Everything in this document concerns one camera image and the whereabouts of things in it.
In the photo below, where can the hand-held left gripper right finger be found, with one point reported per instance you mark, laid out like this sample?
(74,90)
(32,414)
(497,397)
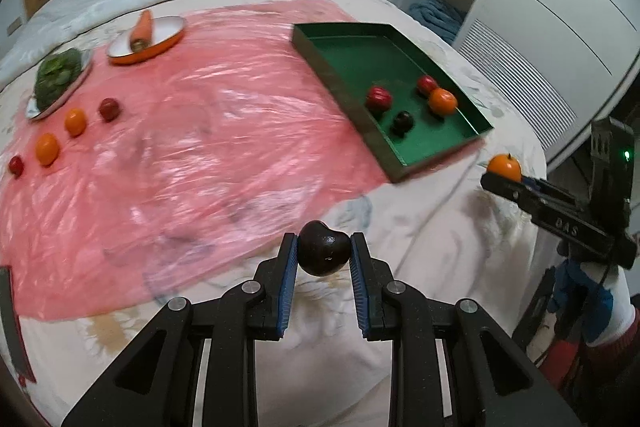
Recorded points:
(360,287)

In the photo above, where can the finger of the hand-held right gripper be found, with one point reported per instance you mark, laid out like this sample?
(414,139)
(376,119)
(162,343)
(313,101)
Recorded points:
(505,188)
(555,193)

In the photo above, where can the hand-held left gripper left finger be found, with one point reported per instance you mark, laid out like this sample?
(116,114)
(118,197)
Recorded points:
(287,287)

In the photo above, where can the orange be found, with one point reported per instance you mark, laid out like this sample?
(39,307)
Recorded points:
(442,102)
(46,149)
(75,122)
(505,167)

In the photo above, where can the dark purple plum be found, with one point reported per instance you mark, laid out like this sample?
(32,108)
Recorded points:
(322,254)
(402,121)

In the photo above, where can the red plum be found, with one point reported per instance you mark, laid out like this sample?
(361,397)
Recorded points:
(378,97)
(109,109)
(16,165)
(427,84)

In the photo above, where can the green tray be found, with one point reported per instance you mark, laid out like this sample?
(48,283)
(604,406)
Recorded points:
(350,57)

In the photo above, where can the person's right forearm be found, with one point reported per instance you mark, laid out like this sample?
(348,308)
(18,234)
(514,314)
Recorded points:
(615,372)

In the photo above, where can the person's right hand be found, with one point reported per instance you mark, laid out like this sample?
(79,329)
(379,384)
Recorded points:
(595,302)

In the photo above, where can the pink plastic sheet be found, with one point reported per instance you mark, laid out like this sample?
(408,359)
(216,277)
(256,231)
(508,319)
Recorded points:
(200,132)

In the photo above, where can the blue folded blanket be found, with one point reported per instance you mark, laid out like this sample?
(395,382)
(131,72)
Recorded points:
(435,19)

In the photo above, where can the white wardrobe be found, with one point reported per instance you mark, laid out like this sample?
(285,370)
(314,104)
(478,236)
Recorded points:
(550,7)

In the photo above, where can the red-cased smartphone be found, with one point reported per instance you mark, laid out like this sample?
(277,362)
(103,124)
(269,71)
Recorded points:
(15,322)

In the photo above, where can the orange enamel dish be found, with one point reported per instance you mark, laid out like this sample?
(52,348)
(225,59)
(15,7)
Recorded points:
(160,34)

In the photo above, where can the carrot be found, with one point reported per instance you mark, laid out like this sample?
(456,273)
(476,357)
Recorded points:
(141,29)

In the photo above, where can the white plate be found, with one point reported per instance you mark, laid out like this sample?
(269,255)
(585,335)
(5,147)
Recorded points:
(35,109)

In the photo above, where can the green leafy vegetable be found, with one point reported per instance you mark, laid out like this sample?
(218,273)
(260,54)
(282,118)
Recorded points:
(57,74)

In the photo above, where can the wall socket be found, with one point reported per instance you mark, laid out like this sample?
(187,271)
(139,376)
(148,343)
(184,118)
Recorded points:
(15,26)

